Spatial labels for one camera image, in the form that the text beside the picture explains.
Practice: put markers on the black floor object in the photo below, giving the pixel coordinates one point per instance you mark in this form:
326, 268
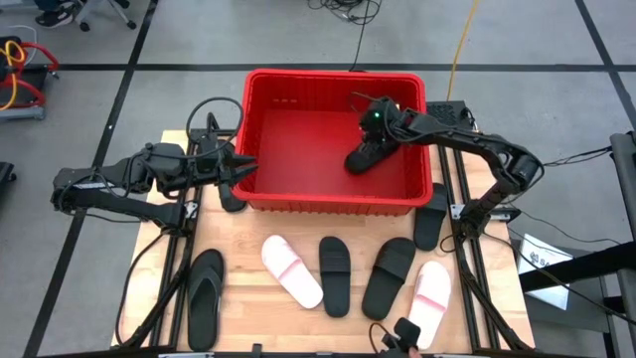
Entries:
5, 171

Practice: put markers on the person's shoe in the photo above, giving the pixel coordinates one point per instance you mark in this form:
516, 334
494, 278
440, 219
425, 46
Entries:
54, 19

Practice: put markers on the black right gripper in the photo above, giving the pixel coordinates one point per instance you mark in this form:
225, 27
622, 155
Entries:
376, 119

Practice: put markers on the person's hand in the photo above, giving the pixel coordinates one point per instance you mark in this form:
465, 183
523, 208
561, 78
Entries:
414, 353

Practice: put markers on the red plastic bin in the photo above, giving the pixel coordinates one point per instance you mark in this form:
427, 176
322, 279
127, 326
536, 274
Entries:
298, 149

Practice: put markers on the black flip-flop sandal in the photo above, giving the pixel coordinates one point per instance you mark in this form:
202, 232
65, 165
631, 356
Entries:
205, 303
234, 203

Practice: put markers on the black beam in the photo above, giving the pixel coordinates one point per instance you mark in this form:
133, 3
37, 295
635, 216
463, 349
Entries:
576, 268

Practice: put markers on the black handheld device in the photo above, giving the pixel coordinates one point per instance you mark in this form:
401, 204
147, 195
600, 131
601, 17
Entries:
407, 332

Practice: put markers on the black aluminium frame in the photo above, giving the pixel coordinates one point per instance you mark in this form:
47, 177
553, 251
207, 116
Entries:
190, 251
467, 278

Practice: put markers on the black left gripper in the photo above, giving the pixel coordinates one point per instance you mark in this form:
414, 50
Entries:
213, 164

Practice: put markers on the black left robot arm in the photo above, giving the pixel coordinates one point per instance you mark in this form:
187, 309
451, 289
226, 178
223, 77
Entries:
99, 191

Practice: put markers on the grey post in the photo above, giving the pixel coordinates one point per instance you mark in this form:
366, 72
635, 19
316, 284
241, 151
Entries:
623, 199

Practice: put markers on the black slide sandal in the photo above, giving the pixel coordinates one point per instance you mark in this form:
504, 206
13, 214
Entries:
430, 219
360, 161
387, 278
334, 278

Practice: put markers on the black table bracket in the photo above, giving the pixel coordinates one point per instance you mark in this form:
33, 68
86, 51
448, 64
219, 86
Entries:
256, 349

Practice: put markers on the pink slide sandal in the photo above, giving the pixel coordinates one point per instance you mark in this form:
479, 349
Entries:
429, 303
290, 271

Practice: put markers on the red frame cart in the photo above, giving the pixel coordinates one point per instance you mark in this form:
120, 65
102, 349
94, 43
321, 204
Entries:
30, 94

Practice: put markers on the black vented control box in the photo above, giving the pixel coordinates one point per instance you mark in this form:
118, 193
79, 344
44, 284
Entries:
447, 113

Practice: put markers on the white printed box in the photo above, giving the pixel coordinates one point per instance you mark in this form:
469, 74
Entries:
544, 258

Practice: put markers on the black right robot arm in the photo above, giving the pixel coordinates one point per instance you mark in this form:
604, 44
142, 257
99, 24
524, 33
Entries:
477, 144

